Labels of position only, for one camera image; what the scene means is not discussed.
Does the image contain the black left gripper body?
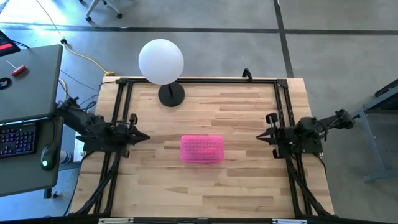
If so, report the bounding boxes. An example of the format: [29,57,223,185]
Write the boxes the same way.
[107,123,136,147]

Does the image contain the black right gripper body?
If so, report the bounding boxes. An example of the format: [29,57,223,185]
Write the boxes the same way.
[275,124,301,147]

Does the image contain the pink plastic box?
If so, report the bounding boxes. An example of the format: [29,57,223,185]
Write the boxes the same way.
[179,134,225,164]

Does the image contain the plastic water bottle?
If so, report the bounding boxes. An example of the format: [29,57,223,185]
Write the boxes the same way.
[58,150,72,165]

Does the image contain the black clamp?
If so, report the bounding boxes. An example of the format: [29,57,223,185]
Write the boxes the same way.
[241,68,254,82]

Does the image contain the black computer mouse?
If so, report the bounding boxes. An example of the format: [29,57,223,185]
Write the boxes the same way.
[40,142,59,172]

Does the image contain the white globe table lamp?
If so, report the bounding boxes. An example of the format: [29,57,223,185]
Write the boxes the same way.
[138,39,186,108]

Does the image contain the blue grey metal table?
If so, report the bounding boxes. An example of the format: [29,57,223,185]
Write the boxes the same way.
[351,79,398,183]

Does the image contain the grey desk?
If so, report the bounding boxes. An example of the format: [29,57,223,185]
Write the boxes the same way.
[0,116,65,197]

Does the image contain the backlit black keyboard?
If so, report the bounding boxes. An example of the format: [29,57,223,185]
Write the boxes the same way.
[0,123,37,159]

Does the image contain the office chair base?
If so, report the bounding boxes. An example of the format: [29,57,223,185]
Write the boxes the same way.
[79,0,123,22]

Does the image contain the black and red device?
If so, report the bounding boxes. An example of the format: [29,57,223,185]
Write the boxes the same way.
[0,30,21,57]

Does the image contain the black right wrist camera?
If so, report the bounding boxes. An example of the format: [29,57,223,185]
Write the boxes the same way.
[266,112,279,128]

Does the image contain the black aluminium table frame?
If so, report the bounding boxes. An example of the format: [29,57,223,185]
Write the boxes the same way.
[70,77,335,218]

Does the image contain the yellow cable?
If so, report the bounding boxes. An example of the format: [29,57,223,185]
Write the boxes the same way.
[35,0,116,77]

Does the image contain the red handled screwdriver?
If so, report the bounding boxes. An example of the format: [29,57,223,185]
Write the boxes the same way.
[6,60,27,77]

